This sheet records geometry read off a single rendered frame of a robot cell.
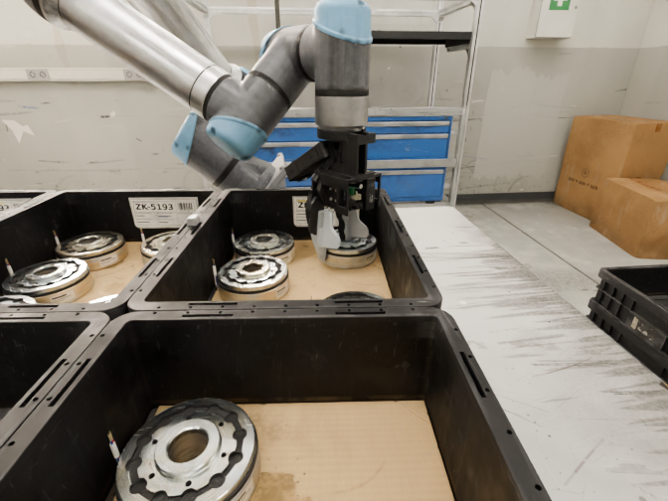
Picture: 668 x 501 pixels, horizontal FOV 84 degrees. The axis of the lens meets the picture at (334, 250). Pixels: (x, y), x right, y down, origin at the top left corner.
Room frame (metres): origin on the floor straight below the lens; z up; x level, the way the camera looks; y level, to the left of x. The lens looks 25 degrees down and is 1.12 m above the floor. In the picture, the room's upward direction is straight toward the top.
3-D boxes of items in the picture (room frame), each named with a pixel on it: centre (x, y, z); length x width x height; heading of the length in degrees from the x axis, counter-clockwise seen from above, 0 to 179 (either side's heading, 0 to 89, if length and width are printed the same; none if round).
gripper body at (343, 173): (0.56, -0.02, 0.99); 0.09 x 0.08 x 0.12; 42
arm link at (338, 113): (0.57, -0.01, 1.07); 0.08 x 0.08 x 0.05
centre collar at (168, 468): (0.20, 0.11, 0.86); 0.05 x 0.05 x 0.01
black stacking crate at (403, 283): (0.49, 0.05, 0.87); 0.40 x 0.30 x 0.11; 2
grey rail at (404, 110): (2.48, 0.00, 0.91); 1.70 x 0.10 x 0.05; 96
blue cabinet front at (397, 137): (2.49, -0.40, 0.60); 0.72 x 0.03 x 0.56; 96
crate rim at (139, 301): (0.49, 0.05, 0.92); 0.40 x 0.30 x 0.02; 2
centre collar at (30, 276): (0.47, 0.42, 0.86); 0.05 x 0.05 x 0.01
